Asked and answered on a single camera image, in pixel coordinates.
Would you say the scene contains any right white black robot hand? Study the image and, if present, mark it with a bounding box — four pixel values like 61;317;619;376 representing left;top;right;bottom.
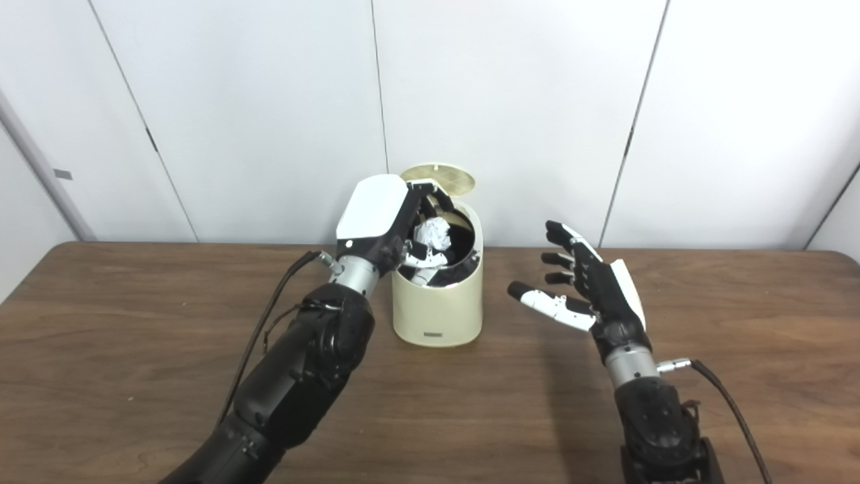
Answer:
507;220;654;367

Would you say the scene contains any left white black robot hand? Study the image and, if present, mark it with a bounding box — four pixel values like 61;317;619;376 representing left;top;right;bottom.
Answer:
335;174;464;278

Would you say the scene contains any white paper ball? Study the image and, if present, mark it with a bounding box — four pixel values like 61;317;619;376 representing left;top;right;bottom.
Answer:
413;215;455;251

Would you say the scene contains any cream round bin lid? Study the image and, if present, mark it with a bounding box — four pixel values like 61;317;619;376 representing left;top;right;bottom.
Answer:
400;163;476;197

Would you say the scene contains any cream-colored bin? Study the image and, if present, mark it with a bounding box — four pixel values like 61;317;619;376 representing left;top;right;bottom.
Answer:
391;200;484;348

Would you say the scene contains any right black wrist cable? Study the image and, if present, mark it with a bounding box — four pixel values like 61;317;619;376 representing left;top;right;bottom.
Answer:
657;358;773;484

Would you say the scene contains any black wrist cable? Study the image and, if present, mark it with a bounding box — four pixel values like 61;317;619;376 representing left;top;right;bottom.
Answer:
216;251;337;428
657;358;773;484

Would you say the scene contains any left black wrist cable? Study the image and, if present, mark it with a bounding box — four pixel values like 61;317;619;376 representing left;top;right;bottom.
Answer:
216;251;337;428

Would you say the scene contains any grey wall post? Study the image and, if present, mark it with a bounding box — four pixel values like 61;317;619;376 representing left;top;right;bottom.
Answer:
0;87;98;241

